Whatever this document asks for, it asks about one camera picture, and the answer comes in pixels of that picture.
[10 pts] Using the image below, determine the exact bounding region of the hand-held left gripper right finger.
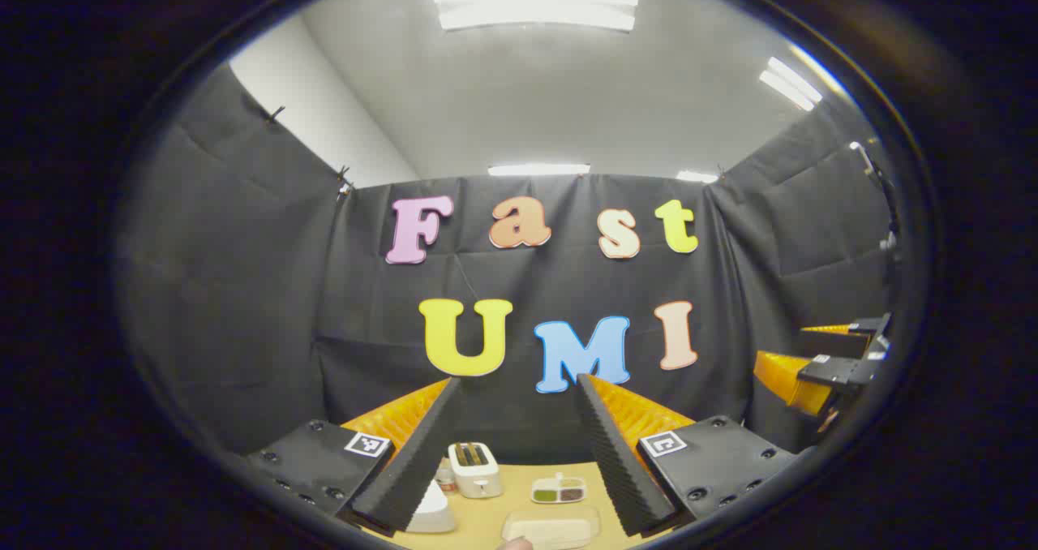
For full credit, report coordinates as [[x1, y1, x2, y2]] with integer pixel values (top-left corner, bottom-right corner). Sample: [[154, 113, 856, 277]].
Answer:
[[576, 373, 801, 538]]

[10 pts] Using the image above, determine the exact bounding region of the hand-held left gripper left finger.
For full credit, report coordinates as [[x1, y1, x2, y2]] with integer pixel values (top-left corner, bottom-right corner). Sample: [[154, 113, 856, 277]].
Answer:
[[246, 376, 463, 536]]

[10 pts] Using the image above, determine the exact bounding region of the white rice cooker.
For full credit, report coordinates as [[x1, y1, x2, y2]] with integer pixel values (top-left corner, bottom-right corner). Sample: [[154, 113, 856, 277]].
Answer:
[[403, 479, 457, 534]]

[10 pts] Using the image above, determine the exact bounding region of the clear tray of white rice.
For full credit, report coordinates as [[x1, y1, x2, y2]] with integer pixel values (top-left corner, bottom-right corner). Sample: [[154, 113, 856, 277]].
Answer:
[[500, 505, 602, 550]]

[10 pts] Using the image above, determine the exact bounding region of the white sectioned grain dish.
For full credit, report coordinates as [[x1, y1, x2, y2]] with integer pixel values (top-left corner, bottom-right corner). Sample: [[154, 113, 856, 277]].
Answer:
[[531, 473, 587, 505]]

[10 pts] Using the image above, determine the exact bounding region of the white toaster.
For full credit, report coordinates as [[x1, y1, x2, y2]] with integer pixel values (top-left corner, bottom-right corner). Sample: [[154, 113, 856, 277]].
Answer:
[[448, 441, 504, 500]]

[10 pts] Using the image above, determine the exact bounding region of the black backdrop cloth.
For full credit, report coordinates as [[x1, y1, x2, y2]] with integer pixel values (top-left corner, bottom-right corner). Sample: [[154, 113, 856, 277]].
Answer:
[[118, 63, 897, 466]]

